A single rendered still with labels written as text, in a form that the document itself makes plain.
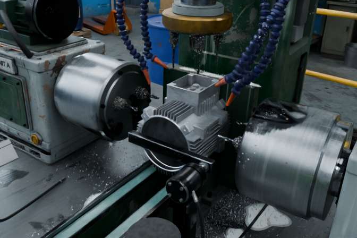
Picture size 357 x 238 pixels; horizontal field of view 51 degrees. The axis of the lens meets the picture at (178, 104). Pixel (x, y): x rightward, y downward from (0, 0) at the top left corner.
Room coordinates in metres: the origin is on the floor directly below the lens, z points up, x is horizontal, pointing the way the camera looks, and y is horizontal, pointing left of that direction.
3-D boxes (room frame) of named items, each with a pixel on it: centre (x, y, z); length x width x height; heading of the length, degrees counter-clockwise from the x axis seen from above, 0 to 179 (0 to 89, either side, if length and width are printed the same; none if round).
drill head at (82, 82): (1.11, 0.28, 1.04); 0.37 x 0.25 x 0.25; 57
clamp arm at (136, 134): (0.81, 0.02, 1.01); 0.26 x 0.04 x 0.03; 57
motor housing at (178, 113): (0.92, -0.02, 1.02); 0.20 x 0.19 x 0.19; 147
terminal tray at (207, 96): (0.95, -0.04, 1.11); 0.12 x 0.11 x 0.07; 147
